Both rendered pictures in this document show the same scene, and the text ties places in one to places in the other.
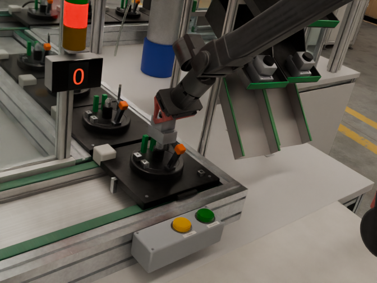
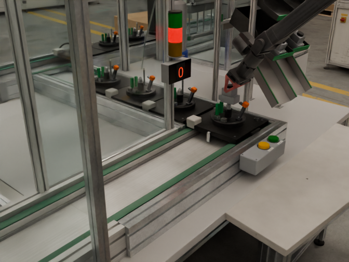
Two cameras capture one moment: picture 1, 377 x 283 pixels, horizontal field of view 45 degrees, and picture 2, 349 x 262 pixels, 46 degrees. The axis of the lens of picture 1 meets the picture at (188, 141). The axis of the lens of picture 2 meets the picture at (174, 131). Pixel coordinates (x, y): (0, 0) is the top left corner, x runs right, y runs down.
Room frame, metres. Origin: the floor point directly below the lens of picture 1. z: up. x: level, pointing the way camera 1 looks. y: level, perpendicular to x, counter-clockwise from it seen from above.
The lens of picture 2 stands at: (-0.50, 0.40, 1.66)
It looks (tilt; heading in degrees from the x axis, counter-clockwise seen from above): 26 degrees down; 356
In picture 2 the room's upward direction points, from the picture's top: straight up
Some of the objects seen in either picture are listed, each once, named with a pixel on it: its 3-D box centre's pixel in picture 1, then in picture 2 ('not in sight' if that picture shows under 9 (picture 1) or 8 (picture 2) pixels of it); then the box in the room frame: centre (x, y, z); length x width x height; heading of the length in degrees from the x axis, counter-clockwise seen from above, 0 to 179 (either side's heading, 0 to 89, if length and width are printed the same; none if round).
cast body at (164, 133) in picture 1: (161, 124); (228, 93); (1.01, 0.08, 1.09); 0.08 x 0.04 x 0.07; 44
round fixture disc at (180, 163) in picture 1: (156, 162); (227, 118); (1.01, 0.07, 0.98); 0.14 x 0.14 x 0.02
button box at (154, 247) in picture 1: (179, 236); (263, 154); (0.79, -0.02, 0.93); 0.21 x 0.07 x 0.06; 135
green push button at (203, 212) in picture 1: (205, 216); (273, 140); (0.84, -0.07, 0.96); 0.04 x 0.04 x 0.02
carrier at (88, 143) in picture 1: (107, 109); (179, 96); (1.19, 0.25, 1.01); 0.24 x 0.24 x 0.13; 45
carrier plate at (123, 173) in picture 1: (155, 168); (227, 123); (1.01, 0.07, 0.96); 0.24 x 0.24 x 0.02; 45
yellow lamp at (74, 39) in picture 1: (74, 36); (175, 48); (0.96, 0.29, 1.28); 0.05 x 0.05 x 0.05
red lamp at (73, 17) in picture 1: (76, 13); (175, 34); (0.96, 0.29, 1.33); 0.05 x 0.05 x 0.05
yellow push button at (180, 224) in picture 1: (181, 226); (263, 146); (0.79, -0.02, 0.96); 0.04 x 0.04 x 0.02
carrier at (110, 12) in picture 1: (128, 6); not in sight; (2.50, 0.46, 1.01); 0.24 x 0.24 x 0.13; 45
